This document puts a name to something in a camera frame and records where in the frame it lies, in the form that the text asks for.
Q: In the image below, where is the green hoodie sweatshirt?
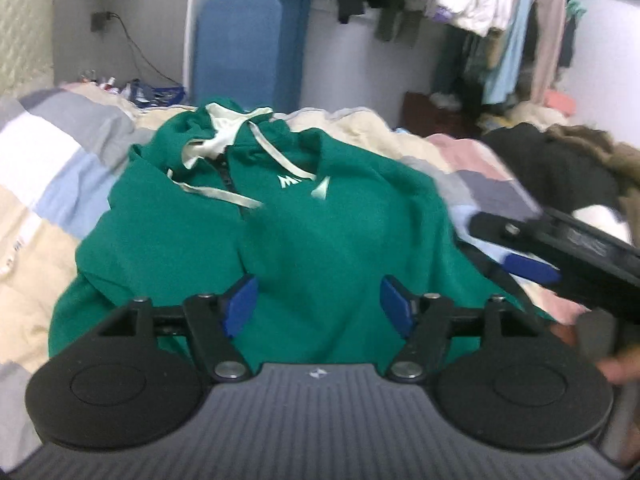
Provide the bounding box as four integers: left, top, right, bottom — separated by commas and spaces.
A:
48, 99, 534, 368

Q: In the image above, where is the person's right hand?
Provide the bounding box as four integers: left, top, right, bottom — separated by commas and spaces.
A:
550, 310, 639, 467

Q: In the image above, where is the black white garment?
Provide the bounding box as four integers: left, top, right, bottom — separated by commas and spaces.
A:
482, 122, 634, 244

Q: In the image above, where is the brown fur-trimmed coat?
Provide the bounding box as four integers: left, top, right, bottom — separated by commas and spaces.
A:
546, 125, 639, 228

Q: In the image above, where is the light blue hanging garment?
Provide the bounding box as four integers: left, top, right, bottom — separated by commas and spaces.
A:
482, 0, 533, 105

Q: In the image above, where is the dark red storage box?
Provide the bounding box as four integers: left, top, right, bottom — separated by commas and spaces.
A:
398, 92, 480, 139

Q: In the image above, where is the blue basket with items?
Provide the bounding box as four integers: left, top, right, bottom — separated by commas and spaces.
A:
120, 79, 186, 108

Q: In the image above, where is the patchwork pastel bed quilt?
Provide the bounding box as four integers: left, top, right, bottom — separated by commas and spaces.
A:
0, 81, 591, 461

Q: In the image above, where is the pink beige hanging garment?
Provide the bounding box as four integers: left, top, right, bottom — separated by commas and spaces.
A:
530, 0, 567, 105

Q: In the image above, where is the beige quilted headboard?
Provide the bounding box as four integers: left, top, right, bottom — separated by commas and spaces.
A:
1, 0, 54, 98

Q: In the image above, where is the black charger cable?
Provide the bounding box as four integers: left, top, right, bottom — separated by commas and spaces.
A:
108, 12, 184, 89

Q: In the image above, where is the black wall charger plug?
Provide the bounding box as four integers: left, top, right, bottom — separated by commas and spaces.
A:
90, 11, 113, 32

